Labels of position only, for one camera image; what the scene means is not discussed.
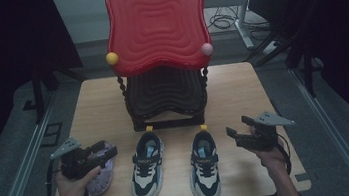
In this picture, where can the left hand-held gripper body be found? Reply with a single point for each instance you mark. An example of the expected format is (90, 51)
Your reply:
(76, 165)

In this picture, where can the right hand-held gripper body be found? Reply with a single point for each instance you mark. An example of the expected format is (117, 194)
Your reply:
(261, 139)

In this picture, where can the purple sandal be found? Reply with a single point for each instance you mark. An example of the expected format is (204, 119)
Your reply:
(101, 185)

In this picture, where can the navy and white sneaker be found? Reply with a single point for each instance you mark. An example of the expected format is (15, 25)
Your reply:
(207, 186)
(147, 183)

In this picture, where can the red and black shoe rack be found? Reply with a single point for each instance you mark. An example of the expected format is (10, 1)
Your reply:
(156, 23)

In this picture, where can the person's right hand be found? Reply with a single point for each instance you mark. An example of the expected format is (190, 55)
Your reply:
(275, 159)

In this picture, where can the person's left hand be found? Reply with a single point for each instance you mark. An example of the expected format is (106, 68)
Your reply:
(73, 191)

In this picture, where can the black metal stand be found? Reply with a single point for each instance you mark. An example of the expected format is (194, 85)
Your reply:
(38, 94)
(308, 71)

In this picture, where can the metal floor rail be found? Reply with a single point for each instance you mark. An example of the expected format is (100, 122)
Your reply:
(331, 132)
(21, 179)

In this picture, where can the white desk frame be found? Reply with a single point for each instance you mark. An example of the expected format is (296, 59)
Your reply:
(242, 25)

